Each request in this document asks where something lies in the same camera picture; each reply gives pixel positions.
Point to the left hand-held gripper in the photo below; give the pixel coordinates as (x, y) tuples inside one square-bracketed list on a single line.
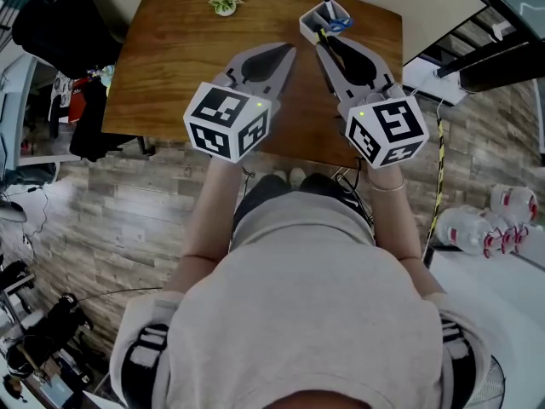
[(221, 122)]

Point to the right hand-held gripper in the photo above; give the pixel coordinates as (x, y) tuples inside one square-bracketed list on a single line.
[(387, 130)]

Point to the person's left forearm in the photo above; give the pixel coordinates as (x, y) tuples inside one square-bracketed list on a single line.
[(208, 220)]

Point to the person's right forearm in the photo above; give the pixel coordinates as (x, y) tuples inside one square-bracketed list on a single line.
[(396, 228)]

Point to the white desk organizer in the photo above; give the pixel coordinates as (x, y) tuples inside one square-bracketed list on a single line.
[(313, 21)]

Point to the black white marker pen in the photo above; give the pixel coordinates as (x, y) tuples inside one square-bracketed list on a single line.
[(328, 4)]

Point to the white platform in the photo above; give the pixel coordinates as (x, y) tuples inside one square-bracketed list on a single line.
[(430, 81)]

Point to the small potted plant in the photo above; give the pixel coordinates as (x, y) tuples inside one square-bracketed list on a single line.
[(225, 3)]

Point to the brown wooden table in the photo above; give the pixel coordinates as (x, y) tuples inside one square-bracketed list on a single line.
[(179, 66)]

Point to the person's right shoe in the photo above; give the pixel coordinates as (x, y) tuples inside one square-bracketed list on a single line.
[(297, 176)]

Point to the black trousers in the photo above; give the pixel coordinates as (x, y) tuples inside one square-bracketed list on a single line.
[(264, 194)]

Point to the yellow black striped tape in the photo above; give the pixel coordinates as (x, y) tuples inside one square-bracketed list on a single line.
[(438, 173)]

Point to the black office chair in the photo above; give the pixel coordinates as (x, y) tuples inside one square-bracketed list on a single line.
[(91, 122)]

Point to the large clear water bottle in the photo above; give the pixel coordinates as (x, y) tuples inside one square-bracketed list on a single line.
[(521, 237), (513, 203), (464, 230)]

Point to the red flat item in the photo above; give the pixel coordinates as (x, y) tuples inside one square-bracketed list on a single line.
[(76, 100)]

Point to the black bulky bag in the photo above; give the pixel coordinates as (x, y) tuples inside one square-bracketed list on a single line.
[(68, 32)]

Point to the grey shirt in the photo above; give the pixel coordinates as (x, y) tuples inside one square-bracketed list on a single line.
[(298, 305)]

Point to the white desk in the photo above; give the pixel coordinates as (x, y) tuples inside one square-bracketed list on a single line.
[(17, 109)]

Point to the white flat panel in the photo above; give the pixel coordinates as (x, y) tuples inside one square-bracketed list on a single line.
[(489, 296)]

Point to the black bag pile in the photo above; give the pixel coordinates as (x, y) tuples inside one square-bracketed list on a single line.
[(68, 318)]

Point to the person's face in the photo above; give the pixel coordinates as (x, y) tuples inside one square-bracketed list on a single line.
[(323, 401)]

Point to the black metal frame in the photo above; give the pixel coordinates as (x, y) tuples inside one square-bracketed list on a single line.
[(498, 58)]

